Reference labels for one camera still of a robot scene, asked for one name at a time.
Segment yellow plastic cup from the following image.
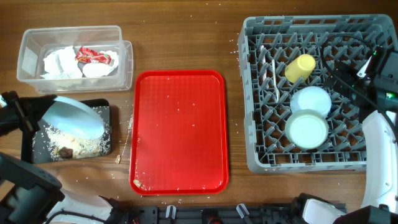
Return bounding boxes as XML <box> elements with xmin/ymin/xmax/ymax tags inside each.
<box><xmin>285</xmin><ymin>54</ymin><xmax>316</xmax><ymax>83</ymax></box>

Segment black plastic tray bin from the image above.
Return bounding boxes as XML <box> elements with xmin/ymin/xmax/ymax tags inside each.
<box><xmin>21</xmin><ymin>99</ymin><xmax>112</xmax><ymax>164</ymax></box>

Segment light blue dinner plate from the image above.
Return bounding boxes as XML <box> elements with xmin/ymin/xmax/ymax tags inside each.
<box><xmin>42</xmin><ymin>96</ymin><xmax>104</xmax><ymax>139</ymax></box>

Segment brown food scraps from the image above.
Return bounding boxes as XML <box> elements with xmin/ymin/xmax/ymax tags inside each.
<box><xmin>44</xmin><ymin>126</ymin><xmax>111</xmax><ymax>161</ymax></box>

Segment food crumb on table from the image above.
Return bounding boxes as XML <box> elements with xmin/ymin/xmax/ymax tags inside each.
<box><xmin>115</xmin><ymin>155</ymin><xmax>121</xmax><ymax>164</ymax></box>

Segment food scrap on tray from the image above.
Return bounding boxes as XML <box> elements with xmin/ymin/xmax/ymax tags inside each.
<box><xmin>133</xmin><ymin>179</ymin><xmax>142</xmax><ymax>188</ymax></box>

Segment clear plastic waste bin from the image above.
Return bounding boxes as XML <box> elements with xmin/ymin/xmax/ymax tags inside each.
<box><xmin>17</xmin><ymin>26</ymin><xmax>134</xmax><ymax>94</ymax></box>

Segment red snack wrapper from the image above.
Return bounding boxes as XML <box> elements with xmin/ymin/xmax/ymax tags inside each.
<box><xmin>75</xmin><ymin>47</ymin><xmax>112</xmax><ymax>65</ymax></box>

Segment white napkin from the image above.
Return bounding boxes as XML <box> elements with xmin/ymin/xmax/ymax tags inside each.
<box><xmin>41</xmin><ymin>46</ymin><xmax>119</xmax><ymax>80</ymax></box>

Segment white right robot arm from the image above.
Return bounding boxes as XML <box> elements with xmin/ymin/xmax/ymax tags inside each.
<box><xmin>297</xmin><ymin>47</ymin><xmax>397</xmax><ymax>223</ymax></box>

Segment green small plate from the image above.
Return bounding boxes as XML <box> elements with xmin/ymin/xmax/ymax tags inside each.
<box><xmin>285</xmin><ymin>110</ymin><xmax>329</xmax><ymax>150</ymax></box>

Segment grey dishwasher rack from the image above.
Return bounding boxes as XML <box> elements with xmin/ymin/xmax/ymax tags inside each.
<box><xmin>238</xmin><ymin>14</ymin><xmax>397</xmax><ymax>174</ymax></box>

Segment red serving tray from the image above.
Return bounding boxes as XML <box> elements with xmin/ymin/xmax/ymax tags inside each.
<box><xmin>129</xmin><ymin>70</ymin><xmax>229</xmax><ymax>196</ymax></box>

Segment light blue bowl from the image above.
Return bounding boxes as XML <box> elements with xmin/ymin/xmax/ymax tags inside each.
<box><xmin>290</xmin><ymin>86</ymin><xmax>331</xmax><ymax>118</ymax></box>

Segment white plastic fork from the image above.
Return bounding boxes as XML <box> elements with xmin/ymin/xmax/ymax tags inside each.
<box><xmin>259</xmin><ymin>45</ymin><xmax>267</xmax><ymax>86</ymax></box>

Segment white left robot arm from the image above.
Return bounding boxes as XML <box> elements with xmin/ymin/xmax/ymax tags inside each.
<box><xmin>1</xmin><ymin>91</ymin><xmax>134</xmax><ymax>223</ymax></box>

